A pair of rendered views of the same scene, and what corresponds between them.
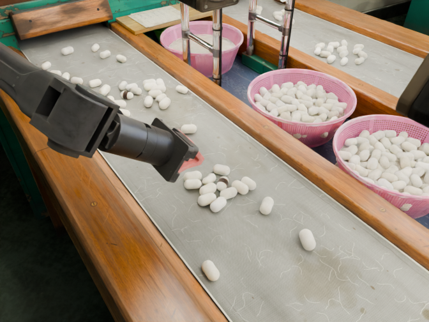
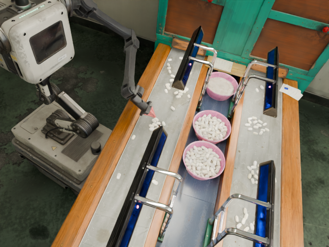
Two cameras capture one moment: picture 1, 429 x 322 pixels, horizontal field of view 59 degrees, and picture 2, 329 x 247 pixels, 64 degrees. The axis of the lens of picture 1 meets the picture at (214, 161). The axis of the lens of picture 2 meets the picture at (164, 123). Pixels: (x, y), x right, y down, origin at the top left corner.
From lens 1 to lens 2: 120 cm
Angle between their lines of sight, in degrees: 32
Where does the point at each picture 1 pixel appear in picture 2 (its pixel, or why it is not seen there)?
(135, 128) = (137, 100)
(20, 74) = (126, 77)
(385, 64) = (263, 142)
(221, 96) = (192, 107)
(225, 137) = (177, 117)
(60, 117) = (124, 89)
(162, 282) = (123, 130)
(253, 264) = (141, 144)
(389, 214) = (175, 162)
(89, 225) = (126, 110)
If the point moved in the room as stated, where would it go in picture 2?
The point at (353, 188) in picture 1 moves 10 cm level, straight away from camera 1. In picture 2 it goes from (178, 152) to (194, 151)
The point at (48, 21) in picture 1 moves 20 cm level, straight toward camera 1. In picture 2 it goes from (182, 45) to (171, 58)
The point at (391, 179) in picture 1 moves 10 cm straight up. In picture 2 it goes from (194, 161) to (197, 153)
